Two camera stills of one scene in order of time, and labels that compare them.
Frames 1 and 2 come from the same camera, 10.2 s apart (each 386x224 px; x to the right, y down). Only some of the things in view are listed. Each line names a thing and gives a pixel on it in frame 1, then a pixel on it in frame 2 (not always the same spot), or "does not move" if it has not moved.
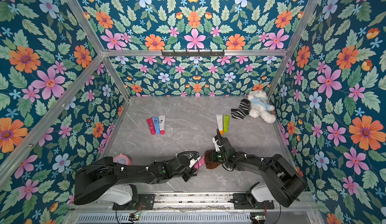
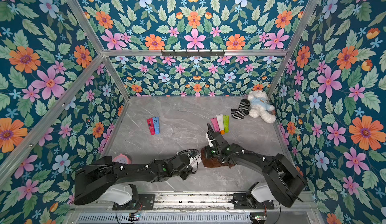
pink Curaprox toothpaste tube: x=200 y=163 → x=215 y=124
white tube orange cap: x=219 y=120 does not move
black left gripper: x=191 y=174 does not move
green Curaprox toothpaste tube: x=226 y=122 does not move
